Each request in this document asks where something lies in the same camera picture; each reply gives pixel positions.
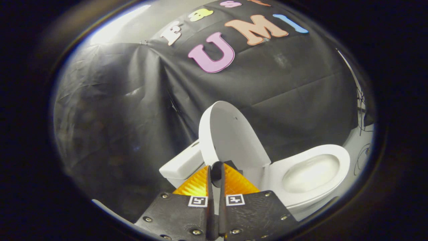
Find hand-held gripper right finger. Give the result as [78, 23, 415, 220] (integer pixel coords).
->
[218, 161, 298, 241]

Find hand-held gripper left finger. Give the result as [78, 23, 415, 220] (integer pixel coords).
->
[134, 166, 216, 241]

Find white toilet lid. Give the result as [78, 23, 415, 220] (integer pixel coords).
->
[199, 101, 272, 172]

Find white toilet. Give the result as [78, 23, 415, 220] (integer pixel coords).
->
[159, 141, 351, 220]

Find white toilet tank cover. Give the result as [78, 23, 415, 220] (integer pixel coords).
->
[159, 141, 205, 180]

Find white toilet seat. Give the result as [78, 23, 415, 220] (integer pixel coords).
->
[267, 145, 351, 209]

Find black backdrop cloth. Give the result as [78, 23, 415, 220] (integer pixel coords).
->
[53, 0, 365, 222]

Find black floor cables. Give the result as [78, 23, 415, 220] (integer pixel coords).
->
[352, 85, 372, 176]

